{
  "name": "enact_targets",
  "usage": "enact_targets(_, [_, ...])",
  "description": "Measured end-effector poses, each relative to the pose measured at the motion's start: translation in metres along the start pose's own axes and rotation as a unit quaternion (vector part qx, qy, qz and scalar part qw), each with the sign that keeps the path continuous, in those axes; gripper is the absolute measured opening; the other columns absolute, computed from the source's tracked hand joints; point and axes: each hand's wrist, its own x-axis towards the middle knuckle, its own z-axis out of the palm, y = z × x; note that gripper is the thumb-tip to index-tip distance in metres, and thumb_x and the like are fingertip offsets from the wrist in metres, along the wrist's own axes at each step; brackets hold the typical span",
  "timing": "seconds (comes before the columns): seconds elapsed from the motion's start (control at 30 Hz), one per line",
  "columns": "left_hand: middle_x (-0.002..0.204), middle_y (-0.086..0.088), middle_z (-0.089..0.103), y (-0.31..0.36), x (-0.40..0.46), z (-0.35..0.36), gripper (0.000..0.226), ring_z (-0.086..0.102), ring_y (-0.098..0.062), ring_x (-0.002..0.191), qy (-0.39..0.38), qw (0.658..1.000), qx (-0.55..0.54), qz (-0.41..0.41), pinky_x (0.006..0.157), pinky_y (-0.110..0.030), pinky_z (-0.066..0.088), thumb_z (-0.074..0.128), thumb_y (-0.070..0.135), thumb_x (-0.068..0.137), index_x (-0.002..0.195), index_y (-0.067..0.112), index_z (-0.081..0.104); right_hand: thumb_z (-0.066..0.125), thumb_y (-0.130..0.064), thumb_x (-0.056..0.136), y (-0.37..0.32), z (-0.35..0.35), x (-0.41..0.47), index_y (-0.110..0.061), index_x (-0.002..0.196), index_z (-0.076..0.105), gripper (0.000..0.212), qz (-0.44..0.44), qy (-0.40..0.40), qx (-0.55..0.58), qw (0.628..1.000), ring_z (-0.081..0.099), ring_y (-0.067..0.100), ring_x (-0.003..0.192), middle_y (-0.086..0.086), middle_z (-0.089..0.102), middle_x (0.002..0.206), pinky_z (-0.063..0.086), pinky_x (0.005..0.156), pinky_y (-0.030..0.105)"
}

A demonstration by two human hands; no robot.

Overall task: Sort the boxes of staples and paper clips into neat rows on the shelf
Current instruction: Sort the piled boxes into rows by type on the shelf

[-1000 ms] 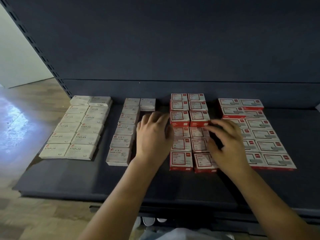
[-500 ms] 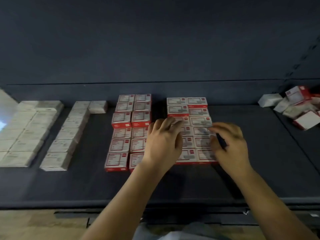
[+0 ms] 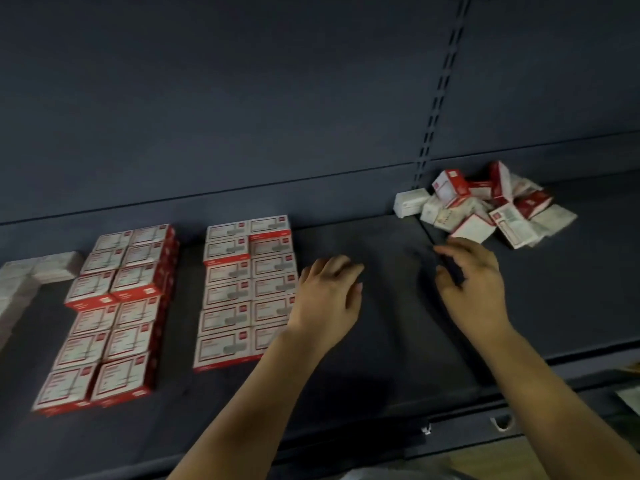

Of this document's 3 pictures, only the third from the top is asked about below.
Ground person's left hand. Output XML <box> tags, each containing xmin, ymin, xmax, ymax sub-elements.
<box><xmin>285</xmin><ymin>255</ymin><xmax>366</xmax><ymax>356</ymax></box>

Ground person's right hand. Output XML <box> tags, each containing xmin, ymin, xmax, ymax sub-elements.
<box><xmin>432</xmin><ymin>239</ymin><xmax>513</xmax><ymax>341</ymax></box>

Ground pile of red white boxes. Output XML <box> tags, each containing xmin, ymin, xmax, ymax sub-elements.
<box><xmin>420</xmin><ymin>161</ymin><xmax>578</xmax><ymax>249</ymax></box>

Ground dark metal shelf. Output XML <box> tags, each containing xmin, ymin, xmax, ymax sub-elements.
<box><xmin>0</xmin><ymin>0</ymin><xmax>640</xmax><ymax>480</ymax></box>

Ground person's left forearm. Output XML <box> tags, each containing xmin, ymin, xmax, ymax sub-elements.
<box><xmin>168</xmin><ymin>335</ymin><xmax>331</xmax><ymax>480</ymax></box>

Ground person's right forearm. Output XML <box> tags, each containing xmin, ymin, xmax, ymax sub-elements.
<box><xmin>480</xmin><ymin>325</ymin><xmax>640</xmax><ymax>480</ymax></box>

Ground person's grey clothing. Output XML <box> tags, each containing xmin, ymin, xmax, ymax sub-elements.
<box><xmin>345</xmin><ymin>469</ymin><xmax>471</xmax><ymax>480</ymax></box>

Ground clear packaged insoles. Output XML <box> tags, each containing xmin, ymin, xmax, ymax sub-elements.
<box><xmin>618</xmin><ymin>385</ymin><xmax>640</xmax><ymax>416</ymax></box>

